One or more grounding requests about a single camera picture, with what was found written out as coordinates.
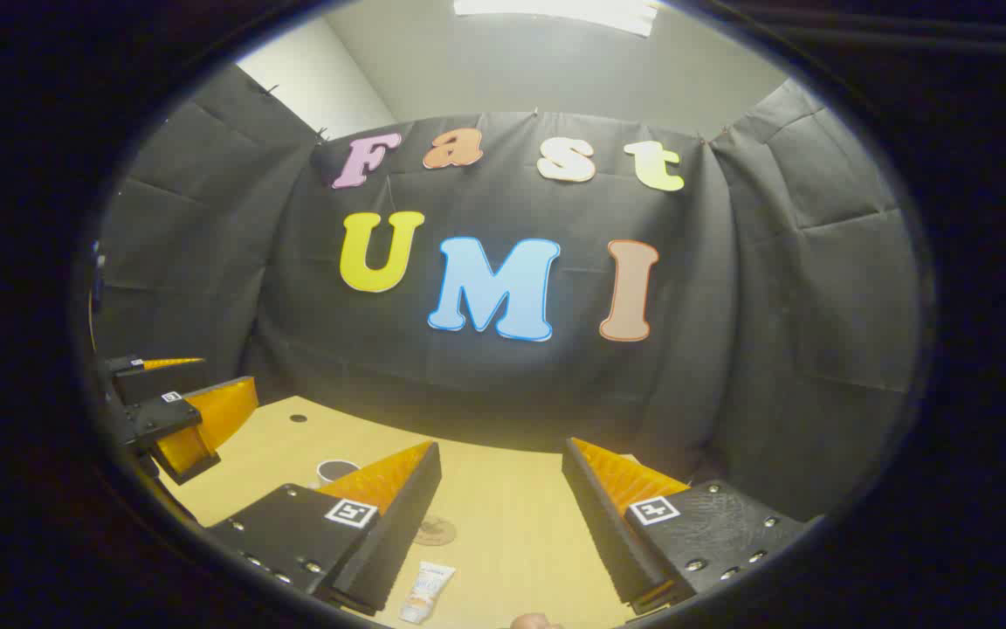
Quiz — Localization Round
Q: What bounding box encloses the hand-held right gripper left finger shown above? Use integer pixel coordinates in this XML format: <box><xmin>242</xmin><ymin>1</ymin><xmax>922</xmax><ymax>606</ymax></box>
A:
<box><xmin>206</xmin><ymin>441</ymin><xmax>443</xmax><ymax>612</ymax></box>

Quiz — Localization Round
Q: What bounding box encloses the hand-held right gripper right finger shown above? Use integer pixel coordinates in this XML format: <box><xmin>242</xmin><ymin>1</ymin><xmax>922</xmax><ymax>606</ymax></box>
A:
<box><xmin>562</xmin><ymin>439</ymin><xmax>810</xmax><ymax>614</ymax></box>

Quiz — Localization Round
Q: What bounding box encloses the round cork coaster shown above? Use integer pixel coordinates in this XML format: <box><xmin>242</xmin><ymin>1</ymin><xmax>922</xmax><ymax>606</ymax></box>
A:
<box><xmin>413</xmin><ymin>515</ymin><xmax>458</xmax><ymax>548</ymax></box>

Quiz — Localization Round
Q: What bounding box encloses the white toothpaste tube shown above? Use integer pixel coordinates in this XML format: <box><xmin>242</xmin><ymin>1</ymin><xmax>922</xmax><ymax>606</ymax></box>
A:
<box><xmin>398</xmin><ymin>561</ymin><xmax>457</xmax><ymax>625</ymax></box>

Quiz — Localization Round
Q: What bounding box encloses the white cup with wooden handle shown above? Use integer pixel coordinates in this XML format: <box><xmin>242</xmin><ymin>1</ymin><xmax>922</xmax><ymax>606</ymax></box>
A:
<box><xmin>315</xmin><ymin>459</ymin><xmax>362</xmax><ymax>490</ymax></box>

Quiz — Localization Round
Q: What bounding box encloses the wooden desktop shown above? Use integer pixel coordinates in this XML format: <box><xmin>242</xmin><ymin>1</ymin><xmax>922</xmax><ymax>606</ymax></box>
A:
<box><xmin>158</xmin><ymin>395</ymin><xmax>705</xmax><ymax>629</ymax></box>

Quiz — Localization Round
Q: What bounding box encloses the ceiling light panel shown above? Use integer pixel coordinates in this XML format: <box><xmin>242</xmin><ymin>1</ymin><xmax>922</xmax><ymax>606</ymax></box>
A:
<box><xmin>453</xmin><ymin>0</ymin><xmax>661</xmax><ymax>38</ymax></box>

